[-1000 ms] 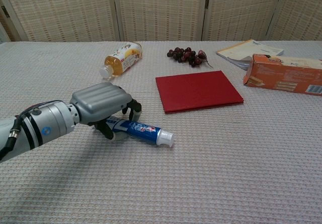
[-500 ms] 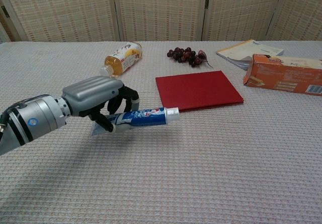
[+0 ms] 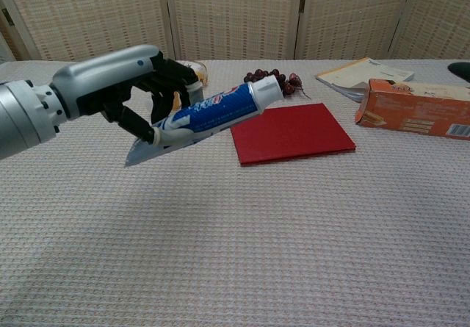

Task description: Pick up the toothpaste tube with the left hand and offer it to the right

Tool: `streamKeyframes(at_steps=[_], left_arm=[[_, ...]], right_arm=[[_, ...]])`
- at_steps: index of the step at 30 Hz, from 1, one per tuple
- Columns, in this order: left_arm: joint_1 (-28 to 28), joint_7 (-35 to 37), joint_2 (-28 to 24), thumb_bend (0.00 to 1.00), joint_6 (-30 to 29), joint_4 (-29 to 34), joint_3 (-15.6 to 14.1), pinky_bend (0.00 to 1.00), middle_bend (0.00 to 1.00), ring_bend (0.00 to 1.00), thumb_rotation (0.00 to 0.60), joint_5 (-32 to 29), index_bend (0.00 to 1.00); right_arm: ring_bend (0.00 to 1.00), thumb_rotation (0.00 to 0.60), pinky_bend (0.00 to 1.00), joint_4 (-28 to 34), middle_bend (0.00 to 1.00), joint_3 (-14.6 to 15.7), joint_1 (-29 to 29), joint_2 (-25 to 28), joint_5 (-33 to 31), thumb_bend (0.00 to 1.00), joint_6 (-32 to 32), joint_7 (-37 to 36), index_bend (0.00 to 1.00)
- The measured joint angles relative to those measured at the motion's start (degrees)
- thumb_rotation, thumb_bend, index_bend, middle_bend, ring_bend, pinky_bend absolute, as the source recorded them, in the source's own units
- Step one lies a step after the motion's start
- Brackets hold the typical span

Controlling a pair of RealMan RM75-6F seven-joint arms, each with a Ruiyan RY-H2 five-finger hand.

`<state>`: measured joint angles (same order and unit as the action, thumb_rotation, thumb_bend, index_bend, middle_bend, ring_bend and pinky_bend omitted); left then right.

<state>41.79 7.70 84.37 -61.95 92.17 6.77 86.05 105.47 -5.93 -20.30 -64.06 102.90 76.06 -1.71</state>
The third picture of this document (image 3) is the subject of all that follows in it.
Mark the white woven tablecloth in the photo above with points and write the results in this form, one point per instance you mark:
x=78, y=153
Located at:
x=183, y=253

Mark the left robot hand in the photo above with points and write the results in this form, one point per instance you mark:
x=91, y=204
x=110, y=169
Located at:
x=99, y=81

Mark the white notebook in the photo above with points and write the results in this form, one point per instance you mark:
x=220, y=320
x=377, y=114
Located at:
x=350, y=92

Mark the white book with yellow edge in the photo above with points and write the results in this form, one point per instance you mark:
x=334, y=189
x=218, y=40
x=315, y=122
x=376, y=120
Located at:
x=363, y=72

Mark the blue and white toothpaste tube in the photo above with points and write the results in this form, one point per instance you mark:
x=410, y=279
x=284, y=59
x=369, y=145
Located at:
x=220, y=107

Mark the yellow tea plastic bottle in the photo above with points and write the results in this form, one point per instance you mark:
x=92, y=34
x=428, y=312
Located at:
x=202, y=74

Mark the dark red grape bunch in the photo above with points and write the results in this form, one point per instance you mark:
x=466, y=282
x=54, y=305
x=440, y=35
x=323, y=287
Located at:
x=293, y=83

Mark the woven folding screen panel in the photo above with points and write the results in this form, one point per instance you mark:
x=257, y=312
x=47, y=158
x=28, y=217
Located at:
x=440, y=22
x=7, y=36
x=235, y=14
x=352, y=14
x=95, y=11

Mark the dark metal screen hinge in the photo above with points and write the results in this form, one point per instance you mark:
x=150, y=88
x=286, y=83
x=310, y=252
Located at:
x=302, y=4
x=7, y=17

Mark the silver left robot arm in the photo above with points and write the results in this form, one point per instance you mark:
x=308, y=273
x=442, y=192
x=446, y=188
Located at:
x=22, y=117

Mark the red notebook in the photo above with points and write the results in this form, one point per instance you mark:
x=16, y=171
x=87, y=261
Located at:
x=293, y=134

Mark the orange cardboard box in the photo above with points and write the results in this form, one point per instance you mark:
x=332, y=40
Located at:
x=415, y=112

